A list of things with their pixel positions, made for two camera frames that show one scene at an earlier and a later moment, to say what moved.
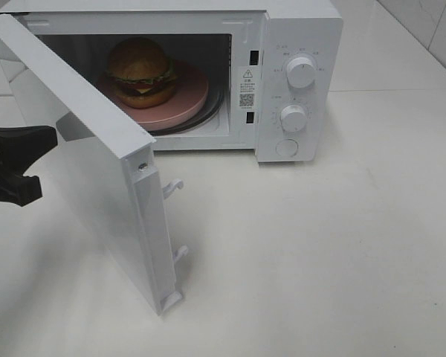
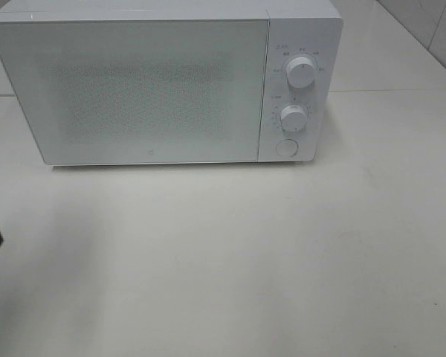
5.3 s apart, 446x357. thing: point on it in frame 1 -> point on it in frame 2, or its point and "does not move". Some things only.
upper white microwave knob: [300, 72] does not move
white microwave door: [107, 151] -> [139, 91]
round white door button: [287, 147] does not move
